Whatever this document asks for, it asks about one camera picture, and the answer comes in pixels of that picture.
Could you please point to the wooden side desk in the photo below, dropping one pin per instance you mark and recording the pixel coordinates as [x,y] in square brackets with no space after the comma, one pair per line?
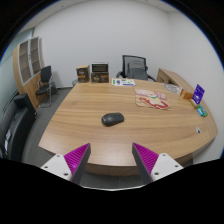
[171,77]

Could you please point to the small orange box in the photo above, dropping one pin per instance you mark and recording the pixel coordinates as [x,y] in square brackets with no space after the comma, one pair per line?
[186,94]

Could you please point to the green and blue packet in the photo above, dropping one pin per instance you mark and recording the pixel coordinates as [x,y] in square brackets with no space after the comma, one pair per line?
[202,110]

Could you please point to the purple card in wooden stand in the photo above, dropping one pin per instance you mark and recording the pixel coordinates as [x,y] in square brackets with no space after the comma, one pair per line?
[198,93]

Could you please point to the tall brown carton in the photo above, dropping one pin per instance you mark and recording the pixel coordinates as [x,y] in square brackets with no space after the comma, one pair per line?
[82,74]

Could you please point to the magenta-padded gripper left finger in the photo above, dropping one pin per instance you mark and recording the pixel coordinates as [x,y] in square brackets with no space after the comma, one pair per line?
[76,159]

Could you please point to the black leather sofa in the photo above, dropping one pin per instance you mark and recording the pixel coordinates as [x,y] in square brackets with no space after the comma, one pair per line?
[15,128]

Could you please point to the pink and red mouse pad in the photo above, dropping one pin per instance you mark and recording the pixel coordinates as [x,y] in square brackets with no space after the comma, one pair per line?
[151,98]

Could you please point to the black computer mouse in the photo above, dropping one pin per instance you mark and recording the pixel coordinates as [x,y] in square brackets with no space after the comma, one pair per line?
[112,119]

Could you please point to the grey backpack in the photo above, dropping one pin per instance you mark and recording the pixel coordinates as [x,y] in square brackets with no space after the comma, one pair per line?
[137,70]

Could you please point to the wooden shelf cabinet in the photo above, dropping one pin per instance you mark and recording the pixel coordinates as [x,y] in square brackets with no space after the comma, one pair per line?
[24,71]

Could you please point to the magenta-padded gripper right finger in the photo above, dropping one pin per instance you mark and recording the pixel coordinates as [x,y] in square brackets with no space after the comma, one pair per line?
[147,159]

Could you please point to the black visitor chair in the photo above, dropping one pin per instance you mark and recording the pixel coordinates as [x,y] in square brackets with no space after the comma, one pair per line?
[45,75]

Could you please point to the black carton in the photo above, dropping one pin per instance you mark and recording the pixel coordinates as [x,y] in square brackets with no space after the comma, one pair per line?
[99,67]

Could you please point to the black mesh office chair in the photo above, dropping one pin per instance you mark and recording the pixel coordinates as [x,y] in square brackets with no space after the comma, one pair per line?
[125,61]

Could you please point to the white printed sticker sheet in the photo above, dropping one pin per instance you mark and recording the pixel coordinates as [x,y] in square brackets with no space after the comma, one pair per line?
[123,82]

